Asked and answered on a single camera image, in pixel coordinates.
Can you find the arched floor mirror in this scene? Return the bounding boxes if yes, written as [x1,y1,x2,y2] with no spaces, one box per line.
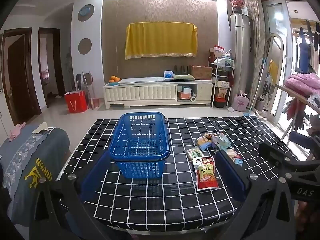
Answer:
[254,33,284,117]

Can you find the red white box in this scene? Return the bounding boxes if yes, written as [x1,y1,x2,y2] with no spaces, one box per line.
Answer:
[209,45,225,58]

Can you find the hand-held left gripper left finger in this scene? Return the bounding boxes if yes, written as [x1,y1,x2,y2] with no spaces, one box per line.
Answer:
[29,151,130,240]

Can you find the pink cloth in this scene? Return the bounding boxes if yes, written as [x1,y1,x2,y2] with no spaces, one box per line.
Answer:
[7,122,27,142]

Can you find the grey printed cloth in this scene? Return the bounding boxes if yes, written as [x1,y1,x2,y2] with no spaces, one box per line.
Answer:
[0,124,71,230]

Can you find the black checked tablecloth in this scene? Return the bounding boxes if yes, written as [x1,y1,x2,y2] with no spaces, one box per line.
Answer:
[56,116,299,230]

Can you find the standing air conditioner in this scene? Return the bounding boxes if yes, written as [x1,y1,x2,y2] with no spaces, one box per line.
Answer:
[230,14,252,98]

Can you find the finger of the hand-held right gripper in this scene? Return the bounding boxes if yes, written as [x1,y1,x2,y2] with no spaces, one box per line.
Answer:
[289,132,320,155]
[258,142,298,173]

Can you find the white storage rack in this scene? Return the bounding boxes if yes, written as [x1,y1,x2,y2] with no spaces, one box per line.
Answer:
[211,57,235,108]

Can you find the yellow cloth cover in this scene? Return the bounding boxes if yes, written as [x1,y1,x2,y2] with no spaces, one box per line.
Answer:
[124,21,198,60]

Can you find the hanging clothes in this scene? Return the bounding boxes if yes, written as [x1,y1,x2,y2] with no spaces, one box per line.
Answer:
[295,21,320,73]

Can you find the red gift bag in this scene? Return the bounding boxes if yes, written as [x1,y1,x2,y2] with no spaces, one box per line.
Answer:
[64,90,88,113]

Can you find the blue mop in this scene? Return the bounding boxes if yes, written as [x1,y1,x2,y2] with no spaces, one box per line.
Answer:
[244,59,267,117]

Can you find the orange snack packet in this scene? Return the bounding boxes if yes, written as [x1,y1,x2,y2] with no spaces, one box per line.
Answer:
[196,133,213,152]

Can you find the beige cloth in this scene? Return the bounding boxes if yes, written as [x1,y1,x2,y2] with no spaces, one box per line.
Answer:
[34,122,49,133]

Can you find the brown wooden door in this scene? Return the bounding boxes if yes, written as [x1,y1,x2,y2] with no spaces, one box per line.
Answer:
[1,27,42,125]

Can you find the green snack packet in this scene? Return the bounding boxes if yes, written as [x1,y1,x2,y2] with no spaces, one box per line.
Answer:
[184,147,204,160]

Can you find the brown door frame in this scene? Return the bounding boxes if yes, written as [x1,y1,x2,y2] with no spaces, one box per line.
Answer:
[37,27,66,108]

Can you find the green folded cloth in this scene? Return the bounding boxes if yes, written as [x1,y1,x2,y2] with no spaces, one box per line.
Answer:
[173,74,195,81]

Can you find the pink tote bag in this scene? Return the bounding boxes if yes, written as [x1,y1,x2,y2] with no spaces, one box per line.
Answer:
[233,90,250,112]

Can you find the red snack packet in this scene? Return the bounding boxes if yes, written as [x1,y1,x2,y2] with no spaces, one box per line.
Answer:
[192,156,219,192]

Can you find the vase of red flowers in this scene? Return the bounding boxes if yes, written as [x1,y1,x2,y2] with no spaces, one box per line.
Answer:
[229,0,247,14]

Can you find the blue floral lace cloth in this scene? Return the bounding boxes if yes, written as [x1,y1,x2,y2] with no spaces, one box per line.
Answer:
[4,131,47,188]

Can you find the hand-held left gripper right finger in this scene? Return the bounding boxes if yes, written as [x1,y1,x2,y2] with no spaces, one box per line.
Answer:
[200,151,297,240]

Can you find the blue plastic basket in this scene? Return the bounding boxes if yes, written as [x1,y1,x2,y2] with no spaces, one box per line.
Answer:
[109,112,172,179]

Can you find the pink quilt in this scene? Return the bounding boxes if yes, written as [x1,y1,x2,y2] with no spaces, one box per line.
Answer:
[285,72,320,97]

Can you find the plain round wall disc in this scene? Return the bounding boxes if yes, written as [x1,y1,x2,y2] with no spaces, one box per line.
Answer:
[78,38,92,55]

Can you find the red dustpan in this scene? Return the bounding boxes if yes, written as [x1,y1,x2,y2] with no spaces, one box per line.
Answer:
[87,97,100,109]

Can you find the brown cardboard box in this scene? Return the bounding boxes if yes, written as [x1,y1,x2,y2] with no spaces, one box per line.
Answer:
[189,65,213,80]

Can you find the dark red clothes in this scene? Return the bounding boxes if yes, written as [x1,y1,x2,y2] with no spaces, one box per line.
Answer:
[285,96,308,130]

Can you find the white tv cabinet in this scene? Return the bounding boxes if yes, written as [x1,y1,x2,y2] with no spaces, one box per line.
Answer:
[102,77,214,110]

